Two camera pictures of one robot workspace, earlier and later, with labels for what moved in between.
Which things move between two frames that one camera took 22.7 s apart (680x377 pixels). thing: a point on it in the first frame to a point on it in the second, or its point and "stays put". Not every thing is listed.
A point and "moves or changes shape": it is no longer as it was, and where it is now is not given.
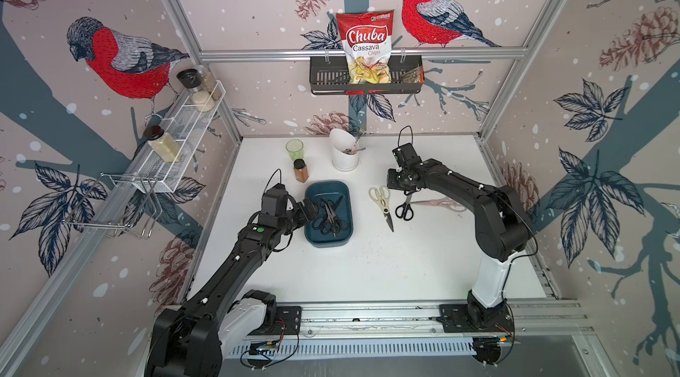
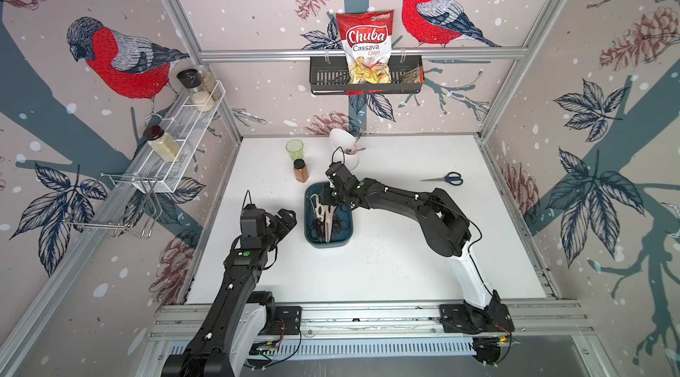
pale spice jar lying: [164, 145] stays put
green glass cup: [295, 148] stays put
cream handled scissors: [381, 195] moves or changes shape
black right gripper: [390, 184] to [322, 197]
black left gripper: [304, 217] to [282, 227]
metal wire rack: [130, 202] stays put
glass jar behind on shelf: [209, 82] stays put
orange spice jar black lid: [300, 170] stays put
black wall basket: [329, 75] stays put
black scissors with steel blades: [405, 210] moves or changes shape
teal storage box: [334, 226] stays put
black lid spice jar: [191, 80] stays put
